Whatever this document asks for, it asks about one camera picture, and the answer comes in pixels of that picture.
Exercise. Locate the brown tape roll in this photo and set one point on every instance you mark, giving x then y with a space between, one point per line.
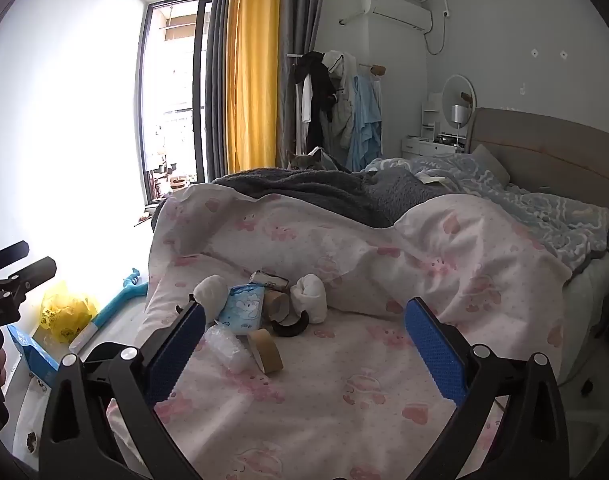
272 352

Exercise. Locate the white hanging shirt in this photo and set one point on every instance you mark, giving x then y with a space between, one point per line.
306 100

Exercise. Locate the yellow plastic bag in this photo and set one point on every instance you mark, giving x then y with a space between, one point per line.
64 315

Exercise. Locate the white air conditioner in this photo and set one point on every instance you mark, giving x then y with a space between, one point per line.
394 10

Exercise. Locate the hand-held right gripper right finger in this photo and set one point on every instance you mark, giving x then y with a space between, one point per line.
434 355

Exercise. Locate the grey fleece blanket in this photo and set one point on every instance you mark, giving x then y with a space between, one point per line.
309 190

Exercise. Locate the clear bubble wrap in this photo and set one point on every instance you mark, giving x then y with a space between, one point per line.
227 350

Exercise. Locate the blue patterned quilt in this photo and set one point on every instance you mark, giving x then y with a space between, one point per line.
534 210

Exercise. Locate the pink printed blanket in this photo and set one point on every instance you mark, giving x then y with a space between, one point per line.
334 385

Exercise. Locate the round white mirror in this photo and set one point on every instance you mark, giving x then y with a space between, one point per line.
459 92

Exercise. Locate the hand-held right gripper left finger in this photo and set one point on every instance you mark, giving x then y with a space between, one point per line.
177 355

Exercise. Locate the white shelf organizer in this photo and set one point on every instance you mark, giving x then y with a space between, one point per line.
429 120

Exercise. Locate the white mattress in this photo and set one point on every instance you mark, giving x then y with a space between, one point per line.
589 310

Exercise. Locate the light blue hanging shirt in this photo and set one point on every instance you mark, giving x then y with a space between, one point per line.
364 130

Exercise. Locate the black hanging garment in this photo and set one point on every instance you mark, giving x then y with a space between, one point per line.
314 90

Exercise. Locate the dark framed window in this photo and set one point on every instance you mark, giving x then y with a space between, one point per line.
174 85

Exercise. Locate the black tape roll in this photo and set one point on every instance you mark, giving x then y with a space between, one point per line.
284 331

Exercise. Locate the yellow curtain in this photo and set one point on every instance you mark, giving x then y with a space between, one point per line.
254 85

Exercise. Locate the cardboard tube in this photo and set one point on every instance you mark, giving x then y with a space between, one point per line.
275 305

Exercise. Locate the beige pillow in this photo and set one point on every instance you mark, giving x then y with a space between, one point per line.
489 162

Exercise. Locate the white sock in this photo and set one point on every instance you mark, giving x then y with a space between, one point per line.
308 295
209 292

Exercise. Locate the blue tissue packet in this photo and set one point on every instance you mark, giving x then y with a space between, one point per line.
242 310

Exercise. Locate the white dresser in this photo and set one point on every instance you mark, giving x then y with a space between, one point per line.
424 147

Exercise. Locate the white clothes rack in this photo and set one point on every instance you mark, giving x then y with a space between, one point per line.
367 66

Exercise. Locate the blue cardboard box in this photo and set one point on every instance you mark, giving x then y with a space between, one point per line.
32 355

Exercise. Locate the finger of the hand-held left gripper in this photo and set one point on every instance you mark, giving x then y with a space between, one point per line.
34 275
9 255

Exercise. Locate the grey curtain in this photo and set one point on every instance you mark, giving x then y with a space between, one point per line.
297 20
217 85

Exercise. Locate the grey cat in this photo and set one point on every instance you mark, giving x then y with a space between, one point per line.
299 161

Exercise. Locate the small white table lamp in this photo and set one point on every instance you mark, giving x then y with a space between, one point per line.
457 114

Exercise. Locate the beige bed headboard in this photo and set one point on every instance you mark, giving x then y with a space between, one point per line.
559 160

